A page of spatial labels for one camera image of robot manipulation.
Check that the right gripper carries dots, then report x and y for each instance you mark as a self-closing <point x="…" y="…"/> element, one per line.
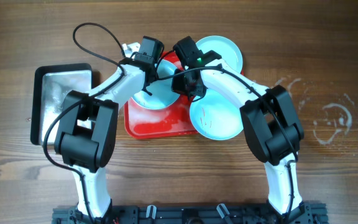
<point x="187" y="84"/>

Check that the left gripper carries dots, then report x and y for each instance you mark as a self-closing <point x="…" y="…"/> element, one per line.
<point x="148" y="74"/>

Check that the light blue plate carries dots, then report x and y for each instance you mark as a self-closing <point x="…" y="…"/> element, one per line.
<point x="161" y="91"/>
<point x="215" y="117"/>
<point x="225" y="47"/>

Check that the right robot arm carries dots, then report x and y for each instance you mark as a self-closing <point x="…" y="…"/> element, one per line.
<point x="271" y="125"/>

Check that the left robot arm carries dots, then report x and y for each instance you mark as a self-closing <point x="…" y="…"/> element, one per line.
<point x="86" y="128"/>

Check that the red plastic tray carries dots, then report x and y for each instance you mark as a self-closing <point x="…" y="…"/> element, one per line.
<point x="142" y="123"/>

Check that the black foil-lined tray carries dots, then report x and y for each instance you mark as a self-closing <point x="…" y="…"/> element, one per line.
<point x="51" y="85"/>

